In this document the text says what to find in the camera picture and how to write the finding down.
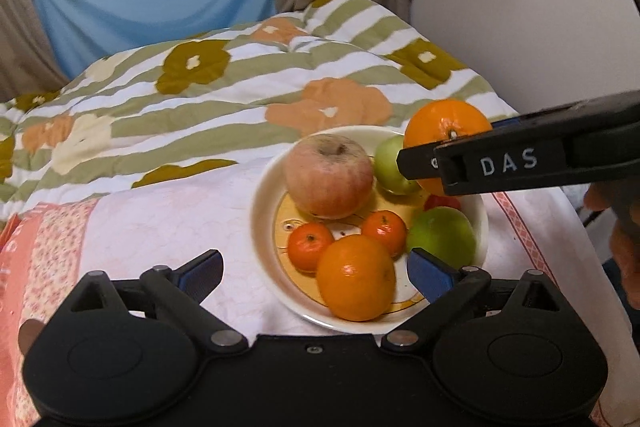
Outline cream ceramic fruit plate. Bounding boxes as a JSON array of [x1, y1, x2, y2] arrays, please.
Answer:
[[250, 126, 489, 335]]

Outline small mandarin orange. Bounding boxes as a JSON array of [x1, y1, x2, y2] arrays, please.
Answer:
[[286, 222, 334, 273], [360, 210, 408, 258]]

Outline left beige curtain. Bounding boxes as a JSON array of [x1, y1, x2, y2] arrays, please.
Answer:
[[0, 0, 70, 102]]

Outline red cherry tomato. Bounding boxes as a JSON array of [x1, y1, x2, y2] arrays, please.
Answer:
[[423, 194, 462, 211]]

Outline large orange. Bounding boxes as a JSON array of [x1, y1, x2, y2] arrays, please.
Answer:
[[402, 98, 495, 198], [316, 234, 396, 322]]

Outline large green apple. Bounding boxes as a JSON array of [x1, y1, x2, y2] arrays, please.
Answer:
[[406, 207, 477, 269]]

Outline pink floral towel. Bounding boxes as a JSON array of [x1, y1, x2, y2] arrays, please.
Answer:
[[1, 160, 615, 426]]

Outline person's right hand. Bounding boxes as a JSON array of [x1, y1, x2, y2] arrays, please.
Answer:
[[584, 181, 639, 310]]

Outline red yellow apple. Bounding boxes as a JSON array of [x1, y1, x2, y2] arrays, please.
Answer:
[[283, 133, 374, 220]]

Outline small green apple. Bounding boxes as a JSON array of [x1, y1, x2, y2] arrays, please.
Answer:
[[373, 134, 420, 195]]

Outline floral striped green comforter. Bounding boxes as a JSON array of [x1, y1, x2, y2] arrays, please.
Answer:
[[1, 0, 513, 219]]

